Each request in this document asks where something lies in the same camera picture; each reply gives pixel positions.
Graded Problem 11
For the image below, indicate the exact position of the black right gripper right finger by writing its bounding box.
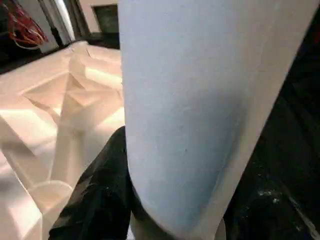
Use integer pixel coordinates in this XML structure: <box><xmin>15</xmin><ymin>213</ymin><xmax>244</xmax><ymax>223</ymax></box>
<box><xmin>222</xmin><ymin>160</ymin><xmax>320</xmax><ymax>240</ymax></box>

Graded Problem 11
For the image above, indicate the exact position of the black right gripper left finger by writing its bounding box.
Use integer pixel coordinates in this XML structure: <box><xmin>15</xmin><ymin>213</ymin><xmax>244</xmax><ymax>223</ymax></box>
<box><xmin>47</xmin><ymin>125</ymin><xmax>135</xmax><ymax>240</ymax></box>

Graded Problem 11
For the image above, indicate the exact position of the white plastic table top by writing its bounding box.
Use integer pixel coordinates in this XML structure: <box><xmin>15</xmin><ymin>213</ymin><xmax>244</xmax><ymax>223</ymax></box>
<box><xmin>0</xmin><ymin>41</ymin><xmax>127</xmax><ymax>240</ymax></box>

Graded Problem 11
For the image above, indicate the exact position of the white plastic table leg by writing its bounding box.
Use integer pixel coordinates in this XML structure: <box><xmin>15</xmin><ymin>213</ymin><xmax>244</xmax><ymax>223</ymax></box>
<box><xmin>117</xmin><ymin>0</ymin><xmax>320</xmax><ymax>240</ymax></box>

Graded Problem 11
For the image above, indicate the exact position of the black plastic table mat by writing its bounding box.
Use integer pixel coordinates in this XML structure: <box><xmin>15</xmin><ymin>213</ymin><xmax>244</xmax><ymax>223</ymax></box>
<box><xmin>0</xmin><ymin>15</ymin><xmax>320</xmax><ymax>211</ymax></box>

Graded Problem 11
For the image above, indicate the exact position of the red wire bundle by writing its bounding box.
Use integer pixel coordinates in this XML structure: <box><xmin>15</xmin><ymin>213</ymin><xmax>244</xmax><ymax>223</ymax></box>
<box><xmin>0</xmin><ymin>0</ymin><xmax>50</xmax><ymax>50</ymax></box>

